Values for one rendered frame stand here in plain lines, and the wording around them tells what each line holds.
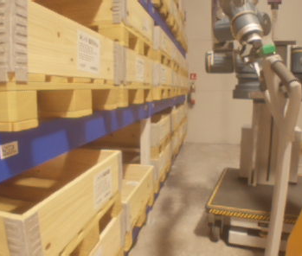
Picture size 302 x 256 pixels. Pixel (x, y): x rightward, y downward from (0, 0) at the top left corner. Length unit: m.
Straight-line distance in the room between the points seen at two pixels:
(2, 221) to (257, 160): 2.32
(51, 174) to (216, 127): 5.27
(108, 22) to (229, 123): 5.26
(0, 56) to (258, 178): 2.54
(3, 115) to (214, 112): 5.95
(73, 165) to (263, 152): 1.87
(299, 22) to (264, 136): 4.57
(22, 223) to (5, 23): 0.49
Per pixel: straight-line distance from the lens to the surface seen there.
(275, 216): 1.01
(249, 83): 2.32
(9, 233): 0.79
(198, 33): 6.56
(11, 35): 0.70
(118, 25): 1.52
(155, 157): 2.54
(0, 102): 0.72
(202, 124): 6.48
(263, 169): 2.80
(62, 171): 1.58
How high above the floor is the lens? 1.28
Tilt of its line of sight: 8 degrees down
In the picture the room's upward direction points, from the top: straight up
